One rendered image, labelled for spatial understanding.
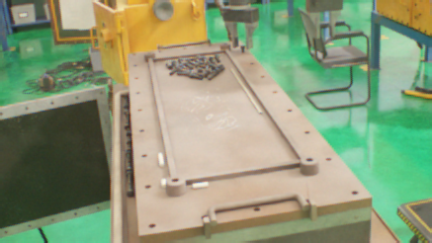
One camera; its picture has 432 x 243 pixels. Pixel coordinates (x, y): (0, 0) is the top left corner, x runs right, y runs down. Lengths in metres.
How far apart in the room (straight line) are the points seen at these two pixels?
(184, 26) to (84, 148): 1.84
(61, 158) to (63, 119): 0.17
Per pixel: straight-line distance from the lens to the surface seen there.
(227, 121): 1.46
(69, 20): 5.52
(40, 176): 2.39
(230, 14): 2.03
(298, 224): 1.08
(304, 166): 1.17
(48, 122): 2.31
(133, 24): 3.96
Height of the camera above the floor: 1.93
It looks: 23 degrees down
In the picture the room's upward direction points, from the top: 5 degrees counter-clockwise
